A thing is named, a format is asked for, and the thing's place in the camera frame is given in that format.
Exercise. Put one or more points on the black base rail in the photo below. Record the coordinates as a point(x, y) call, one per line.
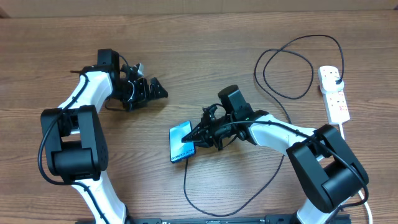
point(268, 219)

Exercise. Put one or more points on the blue Galaxy smartphone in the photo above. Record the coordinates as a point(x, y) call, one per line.
point(180, 150)

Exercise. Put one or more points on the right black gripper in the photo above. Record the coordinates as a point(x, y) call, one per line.
point(207, 135)

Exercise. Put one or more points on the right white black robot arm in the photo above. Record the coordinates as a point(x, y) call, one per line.
point(329, 173)

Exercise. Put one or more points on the white power strip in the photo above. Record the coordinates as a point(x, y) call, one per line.
point(335, 103)

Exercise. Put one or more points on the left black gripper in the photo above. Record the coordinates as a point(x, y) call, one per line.
point(143, 94)

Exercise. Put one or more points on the white charger plug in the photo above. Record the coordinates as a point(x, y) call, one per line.
point(330, 85)

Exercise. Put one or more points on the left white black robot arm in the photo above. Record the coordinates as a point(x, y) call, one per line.
point(73, 150)

